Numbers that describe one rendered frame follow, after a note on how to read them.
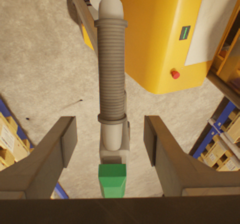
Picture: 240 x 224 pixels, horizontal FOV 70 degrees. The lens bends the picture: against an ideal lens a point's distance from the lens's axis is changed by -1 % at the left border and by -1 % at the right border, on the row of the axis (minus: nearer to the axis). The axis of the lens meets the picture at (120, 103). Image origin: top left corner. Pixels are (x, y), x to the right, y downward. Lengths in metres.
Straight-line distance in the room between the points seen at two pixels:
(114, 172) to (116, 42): 0.17
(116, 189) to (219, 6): 0.80
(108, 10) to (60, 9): 1.36
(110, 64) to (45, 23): 1.41
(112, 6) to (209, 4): 0.67
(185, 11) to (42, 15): 1.10
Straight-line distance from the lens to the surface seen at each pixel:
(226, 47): 1.21
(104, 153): 0.26
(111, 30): 0.21
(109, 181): 0.25
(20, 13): 1.59
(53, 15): 1.58
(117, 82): 0.21
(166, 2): 0.78
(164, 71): 0.91
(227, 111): 3.47
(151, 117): 0.15
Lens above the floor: 1.50
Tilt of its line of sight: 41 degrees down
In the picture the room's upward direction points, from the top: 157 degrees clockwise
